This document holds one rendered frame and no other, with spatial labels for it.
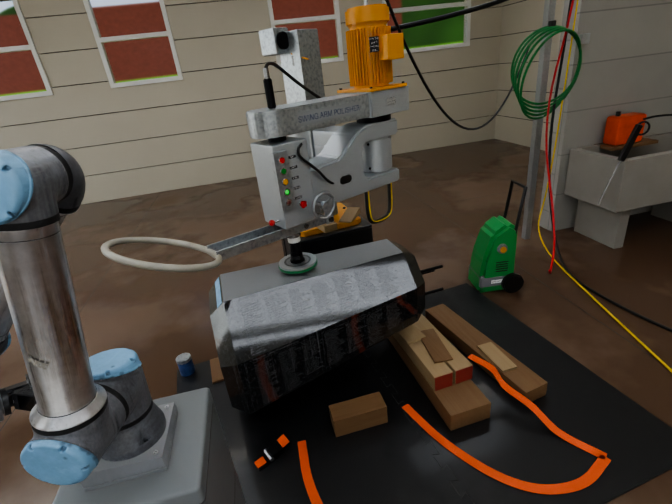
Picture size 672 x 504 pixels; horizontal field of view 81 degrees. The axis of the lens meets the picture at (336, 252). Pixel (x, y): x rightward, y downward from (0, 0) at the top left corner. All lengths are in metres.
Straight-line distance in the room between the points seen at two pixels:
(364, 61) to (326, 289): 1.23
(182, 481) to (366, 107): 1.83
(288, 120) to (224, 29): 6.13
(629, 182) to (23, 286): 4.09
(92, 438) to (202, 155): 7.25
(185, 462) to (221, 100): 7.13
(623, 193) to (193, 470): 3.82
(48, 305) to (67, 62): 7.59
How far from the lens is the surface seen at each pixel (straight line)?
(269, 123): 1.92
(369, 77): 2.33
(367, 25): 2.33
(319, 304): 2.12
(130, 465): 1.35
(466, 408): 2.35
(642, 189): 4.36
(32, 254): 0.92
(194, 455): 1.36
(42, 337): 0.99
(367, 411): 2.30
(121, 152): 8.36
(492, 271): 3.42
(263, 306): 2.10
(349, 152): 2.20
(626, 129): 4.68
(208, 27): 8.02
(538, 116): 4.19
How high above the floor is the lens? 1.83
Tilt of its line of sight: 25 degrees down
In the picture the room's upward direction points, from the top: 7 degrees counter-clockwise
